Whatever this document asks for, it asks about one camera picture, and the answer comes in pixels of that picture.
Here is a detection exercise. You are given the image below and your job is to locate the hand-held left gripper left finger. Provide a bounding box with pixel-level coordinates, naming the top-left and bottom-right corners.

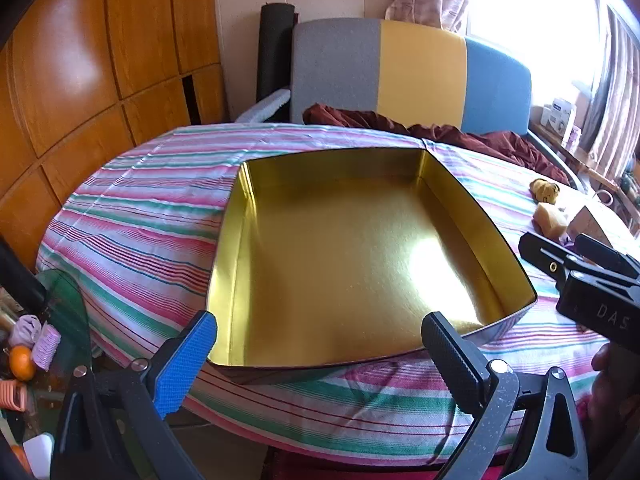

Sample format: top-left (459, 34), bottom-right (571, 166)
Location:
top-left (50, 310), bottom-right (218, 480)

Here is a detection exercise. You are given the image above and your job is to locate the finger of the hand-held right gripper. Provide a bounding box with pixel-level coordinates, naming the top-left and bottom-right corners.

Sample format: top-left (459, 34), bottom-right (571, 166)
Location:
top-left (518, 232), bottom-right (587, 287)
top-left (574, 233), bottom-right (640, 281)

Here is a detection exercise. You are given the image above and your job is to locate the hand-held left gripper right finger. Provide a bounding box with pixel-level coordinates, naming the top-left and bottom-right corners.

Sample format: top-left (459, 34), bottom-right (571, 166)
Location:
top-left (421, 312), bottom-right (591, 480)

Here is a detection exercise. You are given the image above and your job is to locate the small paper carton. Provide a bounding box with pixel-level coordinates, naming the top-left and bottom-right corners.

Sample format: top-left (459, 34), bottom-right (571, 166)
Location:
top-left (567, 205), bottom-right (631, 251)

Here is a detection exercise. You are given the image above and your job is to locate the yellow striped sock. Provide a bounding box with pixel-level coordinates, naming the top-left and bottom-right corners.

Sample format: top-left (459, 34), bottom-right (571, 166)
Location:
top-left (530, 178), bottom-right (561, 206)

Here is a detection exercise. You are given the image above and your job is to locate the maroon tin box gold inside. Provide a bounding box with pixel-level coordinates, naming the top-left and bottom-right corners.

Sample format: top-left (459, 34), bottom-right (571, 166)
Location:
top-left (206, 147), bottom-right (538, 386)

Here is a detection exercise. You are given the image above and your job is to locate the person's right hand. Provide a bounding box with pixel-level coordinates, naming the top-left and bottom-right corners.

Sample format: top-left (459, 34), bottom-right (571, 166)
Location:
top-left (591, 342), bottom-right (640, 388)

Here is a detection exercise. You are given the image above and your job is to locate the beige sponge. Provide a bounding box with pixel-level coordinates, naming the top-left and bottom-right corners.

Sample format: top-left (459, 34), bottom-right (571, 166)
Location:
top-left (532, 203), bottom-right (571, 238)

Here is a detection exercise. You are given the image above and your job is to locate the wooden side table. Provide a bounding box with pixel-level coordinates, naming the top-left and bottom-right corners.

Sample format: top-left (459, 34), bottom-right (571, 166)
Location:
top-left (530, 120), bottom-right (640, 211)

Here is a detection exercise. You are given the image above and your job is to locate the dark red cloth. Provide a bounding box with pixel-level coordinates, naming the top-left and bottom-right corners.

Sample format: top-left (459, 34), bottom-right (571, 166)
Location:
top-left (302, 103), bottom-right (571, 186)

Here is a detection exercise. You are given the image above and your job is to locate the glass side table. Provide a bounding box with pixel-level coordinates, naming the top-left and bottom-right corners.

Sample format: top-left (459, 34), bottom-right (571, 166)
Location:
top-left (0, 270), bottom-right (93, 480)

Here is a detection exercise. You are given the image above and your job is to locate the pink hair roller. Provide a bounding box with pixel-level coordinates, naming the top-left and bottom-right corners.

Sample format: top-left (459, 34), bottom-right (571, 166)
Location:
top-left (31, 324), bottom-right (62, 372)

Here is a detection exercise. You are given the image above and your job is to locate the white printed box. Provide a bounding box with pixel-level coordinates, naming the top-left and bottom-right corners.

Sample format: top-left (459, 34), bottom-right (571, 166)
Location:
top-left (542, 97), bottom-right (578, 136)

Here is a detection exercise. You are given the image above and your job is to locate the striped tablecloth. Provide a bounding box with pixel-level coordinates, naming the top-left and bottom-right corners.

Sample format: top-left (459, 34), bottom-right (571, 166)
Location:
top-left (36, 122), bottom-right (640, 466)

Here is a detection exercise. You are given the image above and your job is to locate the orange fruit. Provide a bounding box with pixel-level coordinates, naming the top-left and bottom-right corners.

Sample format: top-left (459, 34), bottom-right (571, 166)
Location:
top-left (9, 346), bottom-right (37, 381)

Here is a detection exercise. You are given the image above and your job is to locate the window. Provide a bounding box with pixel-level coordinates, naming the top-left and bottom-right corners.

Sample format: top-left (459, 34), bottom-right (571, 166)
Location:
top-left (465, 0), bottom-right (606, 96)

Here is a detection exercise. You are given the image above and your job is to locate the grey yellow blue chair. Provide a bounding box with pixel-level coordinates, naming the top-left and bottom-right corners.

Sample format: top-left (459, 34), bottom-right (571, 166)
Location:
top-left (235, 18), bottom-right (591, 193)

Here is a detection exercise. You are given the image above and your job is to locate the wooden wardrobe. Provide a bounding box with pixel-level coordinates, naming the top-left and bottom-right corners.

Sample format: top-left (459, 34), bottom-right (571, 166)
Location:
top-left (0, 0), bottom-right (226, 271)

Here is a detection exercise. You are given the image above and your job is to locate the black rolled mat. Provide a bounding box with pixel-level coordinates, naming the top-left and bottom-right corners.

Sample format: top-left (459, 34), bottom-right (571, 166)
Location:
top-left (256, 3), bottom-right (296, 106)

